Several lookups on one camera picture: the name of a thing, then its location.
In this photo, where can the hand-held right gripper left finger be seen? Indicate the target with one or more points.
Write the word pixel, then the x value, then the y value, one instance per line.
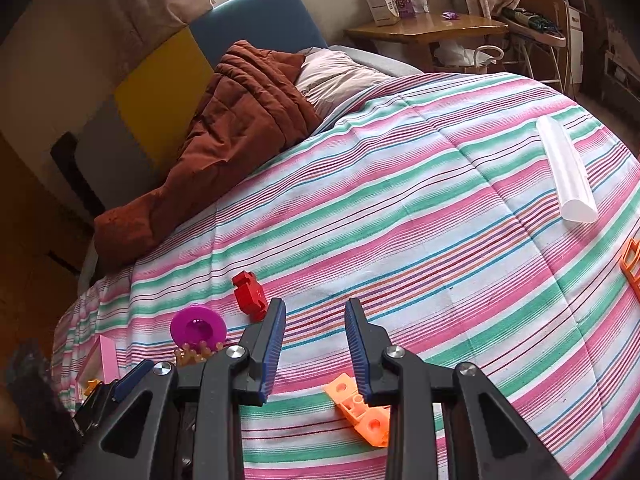
pixel 272 347

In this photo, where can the white half-round tube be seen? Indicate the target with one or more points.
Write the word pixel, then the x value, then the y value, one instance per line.
pixel 567 170

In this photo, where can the white carton box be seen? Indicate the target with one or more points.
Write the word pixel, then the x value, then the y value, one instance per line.
pixel 380 2

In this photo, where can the pale pillow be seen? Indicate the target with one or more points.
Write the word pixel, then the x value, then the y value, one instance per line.
pixel 340 80

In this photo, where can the small red toy piece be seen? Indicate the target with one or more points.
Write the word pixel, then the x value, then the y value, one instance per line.
pixel 250 295

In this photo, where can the pink rectangular tray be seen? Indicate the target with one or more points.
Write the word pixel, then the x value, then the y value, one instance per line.
pixel 102 360

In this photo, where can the striped blanket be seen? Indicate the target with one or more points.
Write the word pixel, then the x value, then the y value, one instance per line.
pixel 425 210

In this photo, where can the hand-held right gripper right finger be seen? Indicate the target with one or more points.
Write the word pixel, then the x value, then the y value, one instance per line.
pixel 357 347

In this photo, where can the purple container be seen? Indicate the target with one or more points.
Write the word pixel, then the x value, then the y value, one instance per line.
pixel 410 4

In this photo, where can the orange ridged toy block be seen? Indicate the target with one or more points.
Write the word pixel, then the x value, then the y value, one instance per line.
pixel 90 387

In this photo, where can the magenta round toy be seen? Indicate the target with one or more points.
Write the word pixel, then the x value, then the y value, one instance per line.
pixel 197 327

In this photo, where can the wooden bedside table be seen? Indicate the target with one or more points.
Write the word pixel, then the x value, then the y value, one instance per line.
pixel 425 30

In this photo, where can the brown quilt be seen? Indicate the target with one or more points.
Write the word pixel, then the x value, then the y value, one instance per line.
pixel 225 145

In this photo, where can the wooden wardrobe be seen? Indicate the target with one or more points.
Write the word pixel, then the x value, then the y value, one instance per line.
pixel 30 260

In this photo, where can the grey yellow blue headboard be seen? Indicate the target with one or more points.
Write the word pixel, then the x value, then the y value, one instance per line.
pixel 165 85

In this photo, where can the black bed frame post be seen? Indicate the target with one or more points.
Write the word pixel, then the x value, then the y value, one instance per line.
pixel 75 175

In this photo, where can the folding chair with clutter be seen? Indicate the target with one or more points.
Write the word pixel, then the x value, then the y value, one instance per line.
pixel 540 30

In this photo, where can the small purple item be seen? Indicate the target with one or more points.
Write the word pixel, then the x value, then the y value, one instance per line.
pixel 451 15

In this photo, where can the yellow toy corn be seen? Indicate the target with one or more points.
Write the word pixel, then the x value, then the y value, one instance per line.
pixel 192 354

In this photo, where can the orange toy frame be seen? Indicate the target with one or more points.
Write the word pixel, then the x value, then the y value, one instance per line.
pixel 631 265

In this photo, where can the orange perforated toy block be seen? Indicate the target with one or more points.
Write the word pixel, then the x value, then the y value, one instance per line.
pixel 360 410

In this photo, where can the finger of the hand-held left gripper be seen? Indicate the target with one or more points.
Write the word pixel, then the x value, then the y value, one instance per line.
pixel 131 382

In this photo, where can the white bag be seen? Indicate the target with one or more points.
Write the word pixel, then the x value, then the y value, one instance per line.
pixel 465 57

